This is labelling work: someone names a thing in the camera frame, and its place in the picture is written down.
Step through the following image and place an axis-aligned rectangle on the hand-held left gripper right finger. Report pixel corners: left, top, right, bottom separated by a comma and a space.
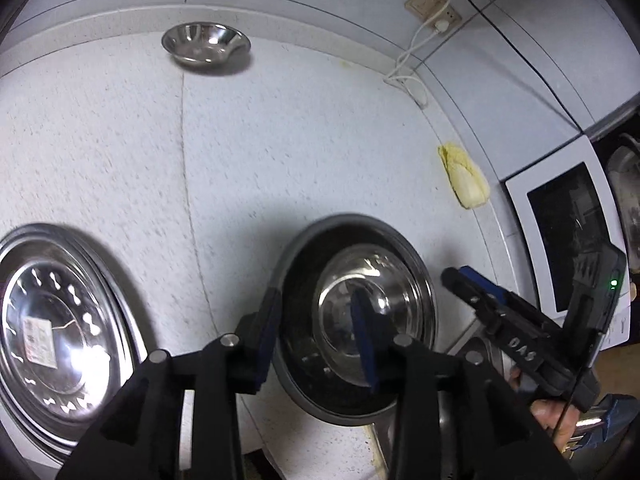
350, 290, 576, 480

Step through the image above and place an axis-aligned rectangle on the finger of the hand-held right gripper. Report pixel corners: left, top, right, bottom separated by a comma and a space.
440, 267, 501, 333
457, 265, 531, 316

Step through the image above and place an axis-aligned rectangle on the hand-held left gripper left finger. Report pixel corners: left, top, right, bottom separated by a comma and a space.
60, 287, 283, 480

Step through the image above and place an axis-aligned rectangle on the large steel bowl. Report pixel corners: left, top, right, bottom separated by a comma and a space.
272, 214, 440, 423

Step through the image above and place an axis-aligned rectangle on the large steel plate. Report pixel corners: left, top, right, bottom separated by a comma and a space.
0, 222, 148, 453

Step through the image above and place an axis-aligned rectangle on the medium steel bowl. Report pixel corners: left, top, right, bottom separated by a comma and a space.
161, 22, 252, 68

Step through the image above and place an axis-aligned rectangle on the person's right hand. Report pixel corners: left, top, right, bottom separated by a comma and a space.
507, 365, 583, 453

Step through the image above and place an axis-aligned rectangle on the white microwave oven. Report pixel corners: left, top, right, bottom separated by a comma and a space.
504, 135, 636, 351

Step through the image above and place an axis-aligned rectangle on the napa cabbage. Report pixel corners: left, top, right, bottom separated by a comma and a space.
437, 143, 491, 209

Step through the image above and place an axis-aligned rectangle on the black power cable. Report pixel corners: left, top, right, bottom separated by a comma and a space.
462, 0, 588, 133

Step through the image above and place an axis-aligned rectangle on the white power cable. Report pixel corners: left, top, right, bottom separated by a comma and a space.
384, 0, 476, 109

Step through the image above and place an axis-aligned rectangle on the double wall socket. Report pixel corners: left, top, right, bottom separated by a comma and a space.
404, 0, 462, 28

